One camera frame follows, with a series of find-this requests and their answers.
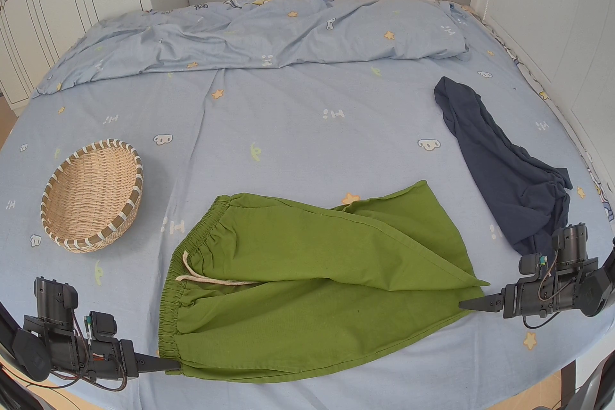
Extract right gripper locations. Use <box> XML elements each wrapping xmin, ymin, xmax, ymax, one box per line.
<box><xmin>502</xmin><ymin>275</ymin><xmax>580</xmax><ymax>319</ymax></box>

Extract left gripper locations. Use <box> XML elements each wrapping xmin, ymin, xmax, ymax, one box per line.
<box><xmin>61</xmin><ymin>335</ymin><xmax>141</xmax><ymax>382</ymax></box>

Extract green shorts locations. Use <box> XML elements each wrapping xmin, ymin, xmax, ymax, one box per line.
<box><xmin>157</xmin><ymin>179</ymin><xmax>491</xmax><ymax>384</ymax></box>

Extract dark blue garment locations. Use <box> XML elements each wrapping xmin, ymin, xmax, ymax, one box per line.
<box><xmin>433</xmin><ymin>76</ymin><xmax>574</xmax><ymax>257</ymax></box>

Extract round woven basket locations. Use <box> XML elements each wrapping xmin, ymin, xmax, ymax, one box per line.
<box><xmin>40</xmin><ymin>139</ymin><xmax>145</xmax><ymax>254</ymax></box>

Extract pale blue quilt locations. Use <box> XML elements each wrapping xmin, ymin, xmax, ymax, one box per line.
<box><xmin>31</xmin><ymin>0</ymin><xmax>471</xmax><ymax>99</ymax></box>

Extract black cable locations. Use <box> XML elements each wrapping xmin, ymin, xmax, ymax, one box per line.
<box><xmin>522</xmin><ymin>314</ymin><xmax>561</xmax><ymax>331</ymax></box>
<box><xmin>47</xmin><ymin>366</ymin><xmax>129</xmax><ymax>393</ymax></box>

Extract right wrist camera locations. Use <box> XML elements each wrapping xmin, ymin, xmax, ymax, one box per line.
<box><xmin>520</xmin><ymin>254</ymin><xmax>549</xmax><ymax>289</ymax></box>

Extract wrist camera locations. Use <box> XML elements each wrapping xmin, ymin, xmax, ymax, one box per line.
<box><xmin>86</xmin><ymin>310</ymin><xmax>119</xmax><ymax>344</ymax></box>
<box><xmin>520</xmin><ymin>254</ymin><xmax>549</xmax><ymax>289</ymax></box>

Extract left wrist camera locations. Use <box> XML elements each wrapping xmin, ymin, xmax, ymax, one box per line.
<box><xmin>86</xmin><ymin>310</ymin><xmax>119</xmax><ymax>344</ymax></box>

